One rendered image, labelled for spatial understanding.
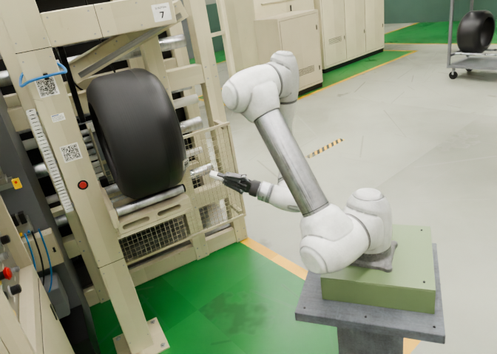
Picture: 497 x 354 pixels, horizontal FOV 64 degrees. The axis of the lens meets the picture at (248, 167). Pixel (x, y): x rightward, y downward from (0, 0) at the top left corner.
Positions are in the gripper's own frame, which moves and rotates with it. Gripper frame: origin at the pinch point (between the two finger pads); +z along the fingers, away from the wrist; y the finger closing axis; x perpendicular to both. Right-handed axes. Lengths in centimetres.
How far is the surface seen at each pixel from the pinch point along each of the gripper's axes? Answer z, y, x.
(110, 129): 43, -23, -12
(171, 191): 20.4, 16.2, -5.9
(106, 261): 41, 43, -39
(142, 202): 30.3, 16.2, -17.0
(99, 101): 52, -27, -3
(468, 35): -202, 139, 476
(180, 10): 53, -28, 77
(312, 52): 3, 224, 462
